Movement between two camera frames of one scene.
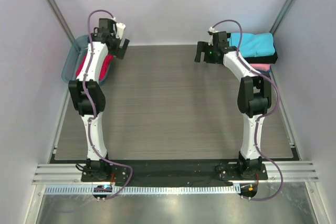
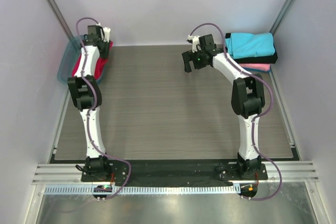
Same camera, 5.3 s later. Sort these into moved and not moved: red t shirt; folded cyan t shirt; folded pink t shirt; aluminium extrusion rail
Moved: red t shirt
Not moved: aluminium extrusion rail; folded cyan t shirt; folded pink t shirt
